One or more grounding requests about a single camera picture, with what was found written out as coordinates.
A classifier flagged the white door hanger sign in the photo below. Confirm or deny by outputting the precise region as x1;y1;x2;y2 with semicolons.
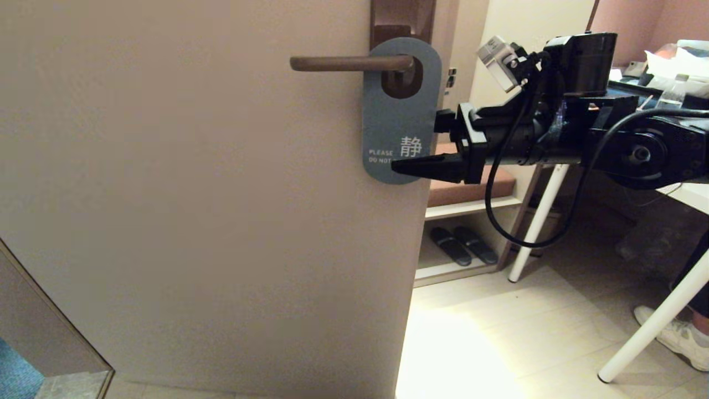
362;37;443;185

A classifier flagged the beige door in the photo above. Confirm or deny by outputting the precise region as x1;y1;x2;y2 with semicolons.
0;0;460;399

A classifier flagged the terracotta seat cushion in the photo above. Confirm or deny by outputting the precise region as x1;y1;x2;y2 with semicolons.
428;143;516;209

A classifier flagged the white round table leg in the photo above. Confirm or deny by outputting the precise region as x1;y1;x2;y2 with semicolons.
597;259;709;385
507;163;571;284

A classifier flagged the dark grey slipper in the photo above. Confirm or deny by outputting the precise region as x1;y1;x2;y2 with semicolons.
453;226;499;266
430;227;472;268

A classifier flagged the beige trash bin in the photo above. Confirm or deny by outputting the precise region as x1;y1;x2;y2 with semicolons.
515;205;562;259

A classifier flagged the cream shelf cabinet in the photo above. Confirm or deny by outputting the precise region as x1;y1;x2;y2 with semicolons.
413;0;600;289

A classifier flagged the dark blue case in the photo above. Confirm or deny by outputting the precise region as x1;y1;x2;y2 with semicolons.
608;75;709;106

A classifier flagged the clear plastic water bottle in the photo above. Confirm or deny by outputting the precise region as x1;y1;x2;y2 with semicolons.
656;74;688;109

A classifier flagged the white plastic bag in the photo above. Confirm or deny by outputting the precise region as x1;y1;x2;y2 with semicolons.
643;40;709;92

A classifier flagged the person leg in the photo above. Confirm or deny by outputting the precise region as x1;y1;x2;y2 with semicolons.
671;233;709;335

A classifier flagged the white sneaker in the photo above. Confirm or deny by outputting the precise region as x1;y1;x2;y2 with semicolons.
634;305;709;373

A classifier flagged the black braided cable sleeve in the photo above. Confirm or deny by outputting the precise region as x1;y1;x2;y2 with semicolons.
546;100;571;147

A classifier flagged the thick black cable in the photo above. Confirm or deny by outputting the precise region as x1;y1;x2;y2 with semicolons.
485;83;709;249

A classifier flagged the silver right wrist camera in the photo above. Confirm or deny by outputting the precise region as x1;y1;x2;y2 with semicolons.
477;35;528;93

